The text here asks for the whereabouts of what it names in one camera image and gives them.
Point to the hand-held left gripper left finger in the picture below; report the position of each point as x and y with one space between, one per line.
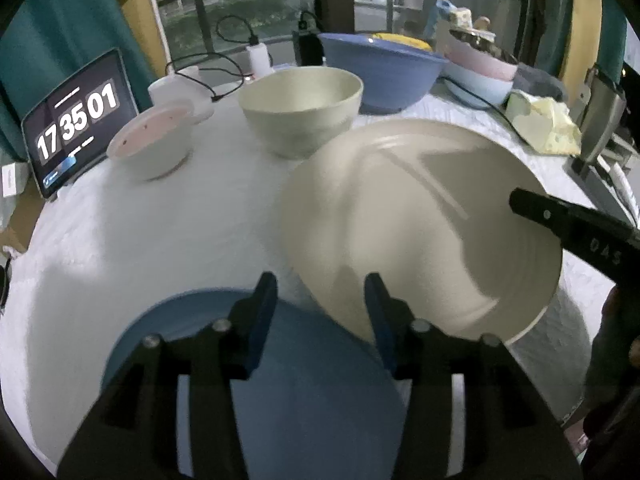
265 305

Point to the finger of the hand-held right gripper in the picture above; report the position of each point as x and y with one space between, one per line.
545 215

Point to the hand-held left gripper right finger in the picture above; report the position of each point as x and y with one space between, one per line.
377 310

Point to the large cream plate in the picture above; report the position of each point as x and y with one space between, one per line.
400 210

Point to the blue plate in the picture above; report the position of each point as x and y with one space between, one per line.
320 410

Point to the cream bowl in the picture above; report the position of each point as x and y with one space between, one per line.
300 120

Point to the large blue bowl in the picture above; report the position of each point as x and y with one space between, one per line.
390 80

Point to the person's right hand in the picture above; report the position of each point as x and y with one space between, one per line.
617 315

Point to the yellow cloth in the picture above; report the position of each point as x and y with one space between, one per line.
545 125

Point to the dark grey metal object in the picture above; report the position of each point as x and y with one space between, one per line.
600 110

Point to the grey cloth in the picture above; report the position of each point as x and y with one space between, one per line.
540 80

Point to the pink speckled bowl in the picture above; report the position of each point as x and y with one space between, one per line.
150 130

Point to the blue white snack bag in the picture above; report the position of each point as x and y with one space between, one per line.
447 10

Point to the yellow wipes package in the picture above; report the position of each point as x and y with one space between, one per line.
400 40

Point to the white cup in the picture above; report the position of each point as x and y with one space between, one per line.
175 90

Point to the white charger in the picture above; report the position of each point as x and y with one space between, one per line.
260 60

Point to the cardboard box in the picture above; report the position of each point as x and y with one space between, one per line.
17 225

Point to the black power adapter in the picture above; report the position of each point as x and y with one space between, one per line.
307 47

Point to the tablet with clock display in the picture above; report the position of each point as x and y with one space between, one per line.
80 120

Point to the small white box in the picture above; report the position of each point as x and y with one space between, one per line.
11 180

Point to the balcony railing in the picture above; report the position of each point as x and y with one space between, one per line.
200 15

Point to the teal curtain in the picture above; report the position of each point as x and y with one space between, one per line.
65 20

